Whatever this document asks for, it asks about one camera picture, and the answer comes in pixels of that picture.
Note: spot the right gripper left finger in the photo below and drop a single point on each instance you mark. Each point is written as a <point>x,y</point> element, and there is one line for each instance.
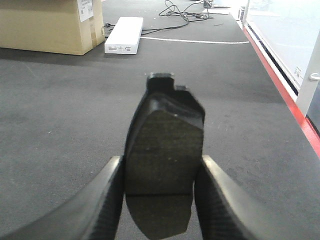
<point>92,214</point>

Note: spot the brake pad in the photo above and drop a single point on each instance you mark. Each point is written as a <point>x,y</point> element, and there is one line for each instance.
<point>163,152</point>

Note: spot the long white carton box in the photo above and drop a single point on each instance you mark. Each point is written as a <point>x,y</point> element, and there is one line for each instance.
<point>125,37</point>

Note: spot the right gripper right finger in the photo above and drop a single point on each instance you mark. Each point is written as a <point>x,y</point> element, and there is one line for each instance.
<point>227,212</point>

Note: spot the brown cardboard box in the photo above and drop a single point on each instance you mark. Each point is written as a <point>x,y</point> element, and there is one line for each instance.
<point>71,27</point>

